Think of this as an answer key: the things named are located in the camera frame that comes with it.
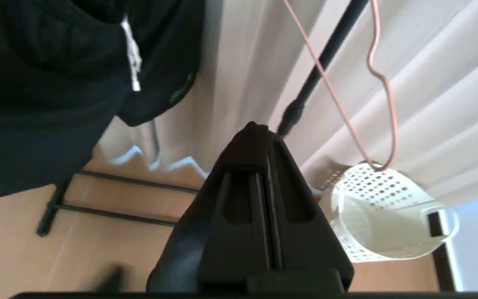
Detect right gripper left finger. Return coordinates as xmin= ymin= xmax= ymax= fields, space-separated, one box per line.
xmin=199 ymin=169 xmax=271 ymax=292

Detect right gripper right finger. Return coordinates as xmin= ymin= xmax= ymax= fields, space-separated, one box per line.
xmin=266 ymin=135 xmax=355 ymax=292

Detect heap of clothes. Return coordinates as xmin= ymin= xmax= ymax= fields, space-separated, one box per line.
xmin=146 ymin=121 xmax=273 ymax=292

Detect black shorts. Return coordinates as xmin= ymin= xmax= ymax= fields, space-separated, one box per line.
xmin=0 ymin=0 xmax=207 ymax=203

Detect white laundry basket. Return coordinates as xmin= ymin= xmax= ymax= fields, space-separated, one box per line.
xmin=319 ymin=161 xmax=460 ymax=263

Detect pink clothes hanger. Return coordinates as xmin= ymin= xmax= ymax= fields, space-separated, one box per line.
xmin=282 ymin=0 xmax=399 ymax=172

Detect black clothes rack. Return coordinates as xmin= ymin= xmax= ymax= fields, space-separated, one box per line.
xmin=36 ymin=0 xmax=368 ymax=238

